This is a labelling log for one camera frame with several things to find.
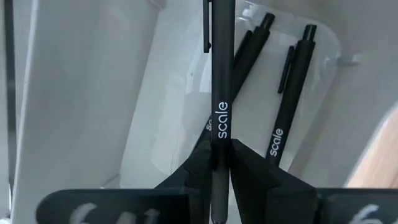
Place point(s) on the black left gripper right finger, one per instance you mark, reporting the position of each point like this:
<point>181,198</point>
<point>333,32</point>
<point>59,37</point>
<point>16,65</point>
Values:
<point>258,183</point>

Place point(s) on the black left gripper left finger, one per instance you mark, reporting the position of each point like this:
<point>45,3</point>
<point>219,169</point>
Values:
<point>199,174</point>

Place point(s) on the black scale pen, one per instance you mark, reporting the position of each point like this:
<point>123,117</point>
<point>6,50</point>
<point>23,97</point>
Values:
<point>252,53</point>
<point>223,62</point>
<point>295,87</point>

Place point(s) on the black aluminium frame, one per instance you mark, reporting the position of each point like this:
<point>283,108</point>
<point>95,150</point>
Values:
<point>10,93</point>

